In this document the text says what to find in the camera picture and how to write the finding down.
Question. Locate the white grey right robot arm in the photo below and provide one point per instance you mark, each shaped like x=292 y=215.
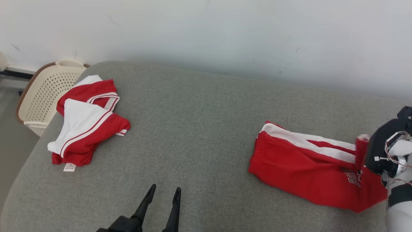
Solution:
x=400 y=199

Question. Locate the red white basketball jersey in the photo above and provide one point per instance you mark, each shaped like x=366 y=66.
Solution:
x=80 y=125

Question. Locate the black white wall baseboard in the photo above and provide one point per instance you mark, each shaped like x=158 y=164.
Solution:
x=16 y=72

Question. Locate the red white striped shorts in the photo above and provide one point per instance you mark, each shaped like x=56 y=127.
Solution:
x=296 y=170

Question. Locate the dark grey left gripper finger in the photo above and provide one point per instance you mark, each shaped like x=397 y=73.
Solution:
x=174 y=209
x=145 y=203

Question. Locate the cream perforated laundry basket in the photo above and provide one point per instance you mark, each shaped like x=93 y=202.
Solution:
x=45 y=96

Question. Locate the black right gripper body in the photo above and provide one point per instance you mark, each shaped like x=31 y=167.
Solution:
x=378 y=145

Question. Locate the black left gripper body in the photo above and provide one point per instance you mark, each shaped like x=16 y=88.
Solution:
x=124 y=225

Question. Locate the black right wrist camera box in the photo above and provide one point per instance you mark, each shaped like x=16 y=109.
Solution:
x=406 y=116

